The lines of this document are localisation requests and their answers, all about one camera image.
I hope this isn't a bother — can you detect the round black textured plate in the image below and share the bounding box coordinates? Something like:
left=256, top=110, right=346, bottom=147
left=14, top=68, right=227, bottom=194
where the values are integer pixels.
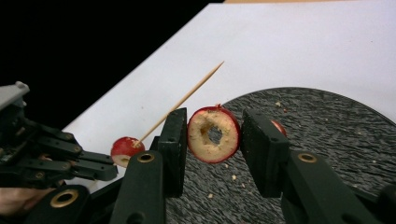
left=164, top=87, right=396, bottom=224

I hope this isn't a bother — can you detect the thin bamboo skewer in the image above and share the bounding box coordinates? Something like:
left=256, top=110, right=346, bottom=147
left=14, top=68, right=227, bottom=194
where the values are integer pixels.
left=134, top=61, right=225, bottom=147

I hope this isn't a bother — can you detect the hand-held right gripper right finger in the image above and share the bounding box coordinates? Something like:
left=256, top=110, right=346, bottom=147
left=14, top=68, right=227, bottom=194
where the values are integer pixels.
left=241, top=108, right=384, bottom=224

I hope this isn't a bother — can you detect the cored red hawthorn fruit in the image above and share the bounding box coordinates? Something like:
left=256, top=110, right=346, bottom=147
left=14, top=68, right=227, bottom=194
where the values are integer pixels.
left=187, top=105, right=242, bottom=164
left=110, top=136, right=147, bottom=169
left=270, top=119, right=288, bottom=138

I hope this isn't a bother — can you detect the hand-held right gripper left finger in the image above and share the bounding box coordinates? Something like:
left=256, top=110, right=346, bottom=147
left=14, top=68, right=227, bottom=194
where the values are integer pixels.
left=108, top=107, right=188, bottom=224

